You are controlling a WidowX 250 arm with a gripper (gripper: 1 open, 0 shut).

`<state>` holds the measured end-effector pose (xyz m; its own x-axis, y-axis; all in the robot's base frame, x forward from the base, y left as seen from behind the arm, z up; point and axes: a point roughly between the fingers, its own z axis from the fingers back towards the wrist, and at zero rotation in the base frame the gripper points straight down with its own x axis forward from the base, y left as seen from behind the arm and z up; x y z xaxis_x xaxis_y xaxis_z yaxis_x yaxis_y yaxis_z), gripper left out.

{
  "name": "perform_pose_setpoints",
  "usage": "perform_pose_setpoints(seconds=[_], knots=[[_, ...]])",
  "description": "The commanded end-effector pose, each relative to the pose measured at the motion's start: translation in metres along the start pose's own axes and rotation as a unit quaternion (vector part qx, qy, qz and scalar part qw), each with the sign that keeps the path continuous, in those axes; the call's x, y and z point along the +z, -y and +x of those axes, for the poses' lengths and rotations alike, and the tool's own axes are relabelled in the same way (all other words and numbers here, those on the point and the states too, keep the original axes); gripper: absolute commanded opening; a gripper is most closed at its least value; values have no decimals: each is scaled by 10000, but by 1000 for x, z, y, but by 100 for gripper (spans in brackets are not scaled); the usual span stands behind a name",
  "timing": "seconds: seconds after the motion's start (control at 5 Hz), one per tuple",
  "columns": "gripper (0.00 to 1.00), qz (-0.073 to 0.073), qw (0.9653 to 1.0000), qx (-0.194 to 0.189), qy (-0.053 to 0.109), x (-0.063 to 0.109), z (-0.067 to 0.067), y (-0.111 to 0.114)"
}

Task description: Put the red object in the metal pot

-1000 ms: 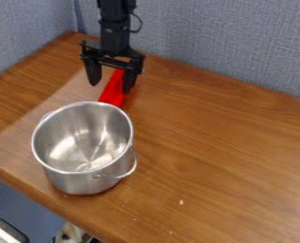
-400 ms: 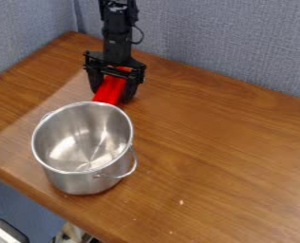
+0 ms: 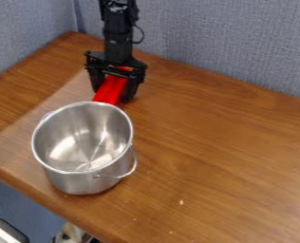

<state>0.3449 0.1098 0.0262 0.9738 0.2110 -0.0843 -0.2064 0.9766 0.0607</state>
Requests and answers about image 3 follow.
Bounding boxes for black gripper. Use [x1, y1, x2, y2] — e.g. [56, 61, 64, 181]
[85, 50, 147, 103]

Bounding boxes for red rectangular block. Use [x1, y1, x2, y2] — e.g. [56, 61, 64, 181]
[93, 74, 126, 105]

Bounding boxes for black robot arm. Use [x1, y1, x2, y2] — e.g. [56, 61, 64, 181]
[86, 0, 147, 104]

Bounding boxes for metal pot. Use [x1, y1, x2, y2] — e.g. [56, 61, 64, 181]
[31, 102, 138, 196]

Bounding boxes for white object below table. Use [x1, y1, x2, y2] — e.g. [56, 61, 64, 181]
[50, 223, 101, 243]

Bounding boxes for grey device below table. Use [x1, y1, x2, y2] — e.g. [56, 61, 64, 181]
[0, 218, 30, 243]

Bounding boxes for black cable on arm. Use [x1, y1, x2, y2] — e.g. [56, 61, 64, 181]
[131, 25, 146, 45]

